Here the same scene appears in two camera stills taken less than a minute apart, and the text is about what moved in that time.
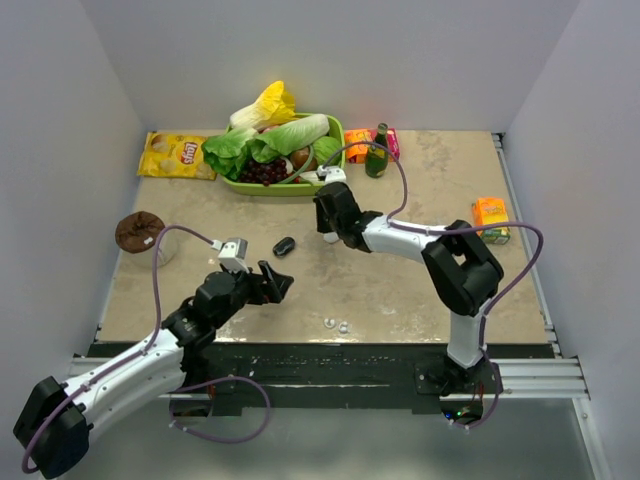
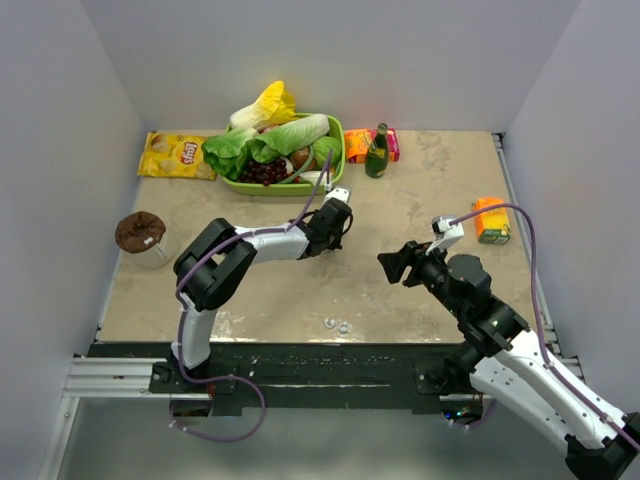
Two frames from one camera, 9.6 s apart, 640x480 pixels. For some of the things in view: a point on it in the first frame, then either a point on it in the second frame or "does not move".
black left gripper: [274, 288] to [336, 242]
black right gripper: [322, 226] to [412, 254]
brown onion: [299, 157] does not move
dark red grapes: [265, 173] does not move
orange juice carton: [491, 211] does not move
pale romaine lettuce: [271, 144] does not move
